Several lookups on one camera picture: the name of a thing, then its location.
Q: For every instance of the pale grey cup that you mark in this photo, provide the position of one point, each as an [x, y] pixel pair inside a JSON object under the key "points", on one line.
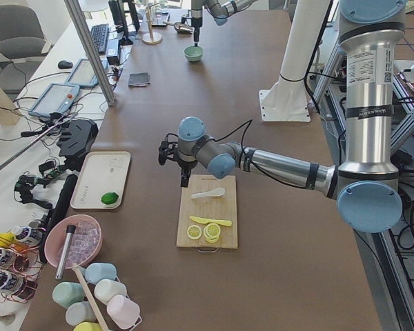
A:
{"points": [[80, 312]]}

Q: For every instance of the cream tray with bear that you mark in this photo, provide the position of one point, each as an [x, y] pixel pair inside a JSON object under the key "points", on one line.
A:
{"points": [[102, 171]]}

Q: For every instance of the green cup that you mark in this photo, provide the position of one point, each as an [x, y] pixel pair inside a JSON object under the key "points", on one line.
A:
{"points": [[68, 293]]}

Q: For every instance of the teach pendant tablet near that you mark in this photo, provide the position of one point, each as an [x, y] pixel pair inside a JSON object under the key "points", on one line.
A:
{"points": [[57, 98]]}

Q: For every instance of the black folded device stand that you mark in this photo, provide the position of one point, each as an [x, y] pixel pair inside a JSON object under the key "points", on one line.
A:
{"points": [[76, 140]]}

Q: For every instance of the green lime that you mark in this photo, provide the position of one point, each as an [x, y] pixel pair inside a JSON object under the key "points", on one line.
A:
{"points": [[109, 198]]}

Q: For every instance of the white ceramic spoon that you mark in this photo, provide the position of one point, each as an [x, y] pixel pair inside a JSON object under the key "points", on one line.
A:
{"points": [[217, 192]]}

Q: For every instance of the yellow plastic knife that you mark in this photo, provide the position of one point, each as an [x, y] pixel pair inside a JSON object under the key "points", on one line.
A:
{"points": [[205, 221]]}

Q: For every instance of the aluminium frame post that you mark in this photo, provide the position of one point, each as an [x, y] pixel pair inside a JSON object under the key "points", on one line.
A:
{"points": [[81, 26]]}

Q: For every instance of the light green bowl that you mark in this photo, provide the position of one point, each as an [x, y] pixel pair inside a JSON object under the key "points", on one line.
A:
{"points": [[193, 53]]}

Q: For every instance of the single lemon slice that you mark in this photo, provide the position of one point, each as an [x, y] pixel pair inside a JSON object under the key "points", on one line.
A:
{"points": [[194, 232]]}

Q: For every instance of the yellow cup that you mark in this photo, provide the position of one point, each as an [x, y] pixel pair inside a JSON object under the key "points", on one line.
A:
{"points": [[88, 326]]}

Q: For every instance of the light blue cup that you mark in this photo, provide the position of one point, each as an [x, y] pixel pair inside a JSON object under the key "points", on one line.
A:
{"points": [[96, 272]]}

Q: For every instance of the white cup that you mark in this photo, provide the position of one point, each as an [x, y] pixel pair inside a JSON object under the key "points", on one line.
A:
{"points": [[106, 289]]}

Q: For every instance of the teach pendant tablet far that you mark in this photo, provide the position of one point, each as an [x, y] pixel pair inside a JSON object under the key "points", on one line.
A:
{"points": [[83, 75]]}

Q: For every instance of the metal cylinder tube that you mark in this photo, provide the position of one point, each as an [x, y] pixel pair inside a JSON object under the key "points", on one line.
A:
{"points": [[70, 230]]}

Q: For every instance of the wooden cutting board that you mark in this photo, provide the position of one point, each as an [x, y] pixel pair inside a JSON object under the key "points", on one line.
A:
{"points": [[222, 208]]}

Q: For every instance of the pink bowl with ice cubes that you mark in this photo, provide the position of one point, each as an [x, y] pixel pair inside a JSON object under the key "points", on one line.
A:
{"points": [[86, 241]]}

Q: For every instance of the pink cup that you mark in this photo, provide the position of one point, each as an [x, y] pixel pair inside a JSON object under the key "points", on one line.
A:
{"points": [[124, 312]]}

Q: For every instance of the black computer mouse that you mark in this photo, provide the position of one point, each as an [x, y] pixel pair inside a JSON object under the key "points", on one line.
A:
{"points": [[63, 64]]}

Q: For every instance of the wooden cup rack stick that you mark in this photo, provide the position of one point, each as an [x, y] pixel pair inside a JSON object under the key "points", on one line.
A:
{"points": [[90, 297]]}

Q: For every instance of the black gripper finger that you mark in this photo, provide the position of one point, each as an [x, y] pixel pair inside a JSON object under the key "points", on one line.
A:
{"points": [[185, 178]]}

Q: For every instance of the grey folded cloth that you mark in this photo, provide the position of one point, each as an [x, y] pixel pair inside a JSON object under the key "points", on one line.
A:
{"points": [[141, 79]]}

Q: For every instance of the grey office chair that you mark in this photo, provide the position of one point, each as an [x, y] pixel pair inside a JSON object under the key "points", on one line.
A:
{"points": [[23, 47]]}

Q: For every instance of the black keyboard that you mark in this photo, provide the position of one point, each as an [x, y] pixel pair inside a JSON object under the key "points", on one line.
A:
{"points": [[99, 34]]}

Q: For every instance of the teach pendant tablet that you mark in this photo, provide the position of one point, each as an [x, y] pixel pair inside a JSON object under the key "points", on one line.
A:
{"points": [[83, 75], [57, 98]]}

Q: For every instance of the wooden stand with base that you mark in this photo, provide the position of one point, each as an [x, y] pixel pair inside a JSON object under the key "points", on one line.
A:
{"points": [[151, 37]]}

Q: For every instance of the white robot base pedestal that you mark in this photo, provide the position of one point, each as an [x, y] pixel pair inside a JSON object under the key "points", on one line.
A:
{"points": [[286, 100]]}

